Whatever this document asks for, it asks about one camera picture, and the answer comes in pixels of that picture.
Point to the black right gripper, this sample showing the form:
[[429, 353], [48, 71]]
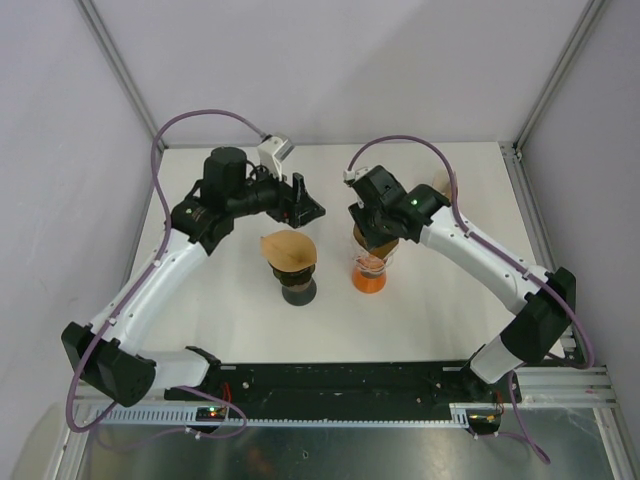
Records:
[[360, 215]]

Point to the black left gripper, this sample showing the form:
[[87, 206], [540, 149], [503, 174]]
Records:
[[293, 204]]

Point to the brown paper coffee filter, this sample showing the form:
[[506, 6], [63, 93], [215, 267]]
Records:
[[288, 250]]

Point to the orange liquid glass beaker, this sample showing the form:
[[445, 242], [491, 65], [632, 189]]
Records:
[[369, 274]]

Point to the olive green plastic dripper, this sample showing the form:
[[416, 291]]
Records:
[[290, 279]]

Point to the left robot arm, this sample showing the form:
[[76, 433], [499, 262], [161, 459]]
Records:
[[107, 353]]

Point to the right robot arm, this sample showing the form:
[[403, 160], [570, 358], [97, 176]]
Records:
[[538, 299]]

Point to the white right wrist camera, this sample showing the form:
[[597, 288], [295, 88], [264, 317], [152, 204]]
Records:
[[350, 176]]

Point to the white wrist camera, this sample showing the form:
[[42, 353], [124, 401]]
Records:
[[350, 176], [272, 152]]

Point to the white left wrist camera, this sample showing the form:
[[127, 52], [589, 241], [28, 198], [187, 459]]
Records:
[[272, 152]]

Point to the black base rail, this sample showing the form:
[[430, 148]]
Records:
[[378, 393]]

